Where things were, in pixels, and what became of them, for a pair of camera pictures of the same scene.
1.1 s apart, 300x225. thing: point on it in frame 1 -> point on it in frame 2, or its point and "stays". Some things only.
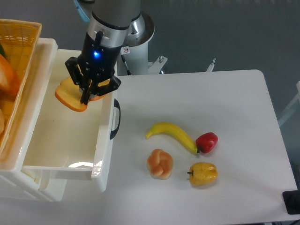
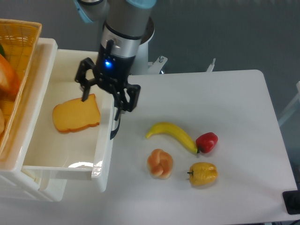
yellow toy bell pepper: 203,174 stays
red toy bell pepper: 206,142 stays
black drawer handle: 117,105 stays
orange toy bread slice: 68,94 -> 73,114
